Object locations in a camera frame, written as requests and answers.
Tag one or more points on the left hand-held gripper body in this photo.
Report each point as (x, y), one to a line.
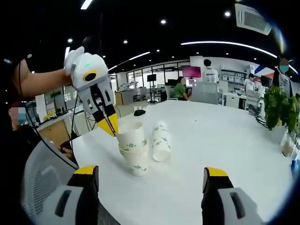
(93, 63)

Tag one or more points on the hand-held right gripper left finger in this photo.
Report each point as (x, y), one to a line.
(77, 201)

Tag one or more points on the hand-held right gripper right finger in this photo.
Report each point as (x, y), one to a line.
(225, 204)

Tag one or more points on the nested white paper cups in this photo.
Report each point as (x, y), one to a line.
(160, 140)

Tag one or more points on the stack of white paper cups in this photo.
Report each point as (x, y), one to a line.
(138, 164)

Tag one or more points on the small black object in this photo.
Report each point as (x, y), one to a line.
(140, 112)

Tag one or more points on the white mesh office chair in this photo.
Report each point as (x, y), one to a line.
(42, 178)

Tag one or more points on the black monitor on stand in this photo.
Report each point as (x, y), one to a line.
(151, 77)

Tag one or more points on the white table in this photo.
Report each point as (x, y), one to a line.
(211, 140)

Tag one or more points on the blue packet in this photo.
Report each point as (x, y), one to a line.
(295, 167)

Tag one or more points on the glass jar with beige contents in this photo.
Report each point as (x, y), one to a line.
(287, 146)

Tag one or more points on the pink monitor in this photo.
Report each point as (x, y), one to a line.
(191, 71)

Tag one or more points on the green potted plant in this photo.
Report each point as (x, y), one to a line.
(281, 110)

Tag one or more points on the curved ceiling light strip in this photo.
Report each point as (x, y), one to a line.
(222, 44)

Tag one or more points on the ceiling air conditioner vent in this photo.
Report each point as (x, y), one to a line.
(252, 17)

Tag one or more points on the white wall shelving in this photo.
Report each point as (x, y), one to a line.
(234, 76)

